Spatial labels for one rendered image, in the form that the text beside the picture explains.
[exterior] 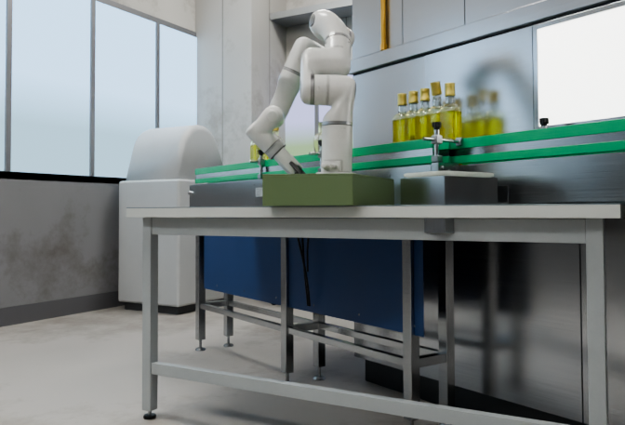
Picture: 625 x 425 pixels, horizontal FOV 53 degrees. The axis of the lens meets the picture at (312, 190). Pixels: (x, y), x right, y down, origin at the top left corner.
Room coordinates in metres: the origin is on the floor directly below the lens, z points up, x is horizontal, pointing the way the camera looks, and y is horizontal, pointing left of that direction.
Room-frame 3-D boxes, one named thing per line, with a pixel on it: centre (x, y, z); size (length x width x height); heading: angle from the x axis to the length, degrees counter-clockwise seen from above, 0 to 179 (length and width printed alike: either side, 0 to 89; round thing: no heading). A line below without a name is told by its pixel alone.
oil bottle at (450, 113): (2.10, -0.46, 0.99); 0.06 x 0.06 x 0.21; 37
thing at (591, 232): (1.92, -0.07, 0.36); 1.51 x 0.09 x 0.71; 60
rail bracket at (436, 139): (1.96, -0.41, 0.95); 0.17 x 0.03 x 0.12; 126
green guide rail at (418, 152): (2.69, 0.12, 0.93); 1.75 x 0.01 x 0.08; 36
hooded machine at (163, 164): (4.89, 1.03, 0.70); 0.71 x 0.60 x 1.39; 150
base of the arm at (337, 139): (1.92, -0.07, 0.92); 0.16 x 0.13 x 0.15; 161
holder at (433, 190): (1.82, -0.42, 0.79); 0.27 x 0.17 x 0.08; 126
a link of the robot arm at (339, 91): (1.93, -0.07, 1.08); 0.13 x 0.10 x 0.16; 91
